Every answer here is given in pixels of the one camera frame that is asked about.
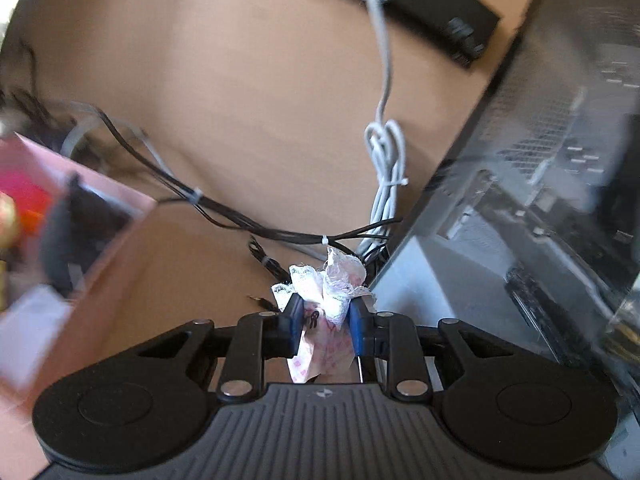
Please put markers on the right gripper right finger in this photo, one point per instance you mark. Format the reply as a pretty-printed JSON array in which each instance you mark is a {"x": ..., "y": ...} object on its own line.
[{"x": 393, "y": 338}]

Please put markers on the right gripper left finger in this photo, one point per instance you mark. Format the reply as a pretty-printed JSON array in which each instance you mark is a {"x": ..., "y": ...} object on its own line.
[{"x": 257, "y": 338}]

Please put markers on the white pink wrapper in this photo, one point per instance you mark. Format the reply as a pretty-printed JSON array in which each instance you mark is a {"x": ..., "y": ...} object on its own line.
[{"x": 325, "y": 347}]

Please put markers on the black plush toy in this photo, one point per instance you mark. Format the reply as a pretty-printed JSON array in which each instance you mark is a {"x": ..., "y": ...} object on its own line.
[{"x": 77, "y": 229}]

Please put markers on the white grey adapter block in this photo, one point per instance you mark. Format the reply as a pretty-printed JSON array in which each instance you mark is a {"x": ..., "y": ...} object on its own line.
[{"x": 28, "y": 330}]

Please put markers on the pink plastic strainer scoop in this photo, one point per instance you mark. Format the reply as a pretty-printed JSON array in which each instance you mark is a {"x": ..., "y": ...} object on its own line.
[{"x": 31, "y": 201}]

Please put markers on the white glass computer case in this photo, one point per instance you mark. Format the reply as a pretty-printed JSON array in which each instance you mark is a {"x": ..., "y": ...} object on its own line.
[{"x": 529, "y": 228}]

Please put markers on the pink cardboard box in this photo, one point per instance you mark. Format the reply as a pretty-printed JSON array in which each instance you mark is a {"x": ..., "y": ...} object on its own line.
[{"x": 91, "y": 318}]

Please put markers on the black wall power strip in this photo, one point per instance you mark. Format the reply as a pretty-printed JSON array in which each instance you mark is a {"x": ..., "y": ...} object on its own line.
[{"x": 461, "y": 28}]

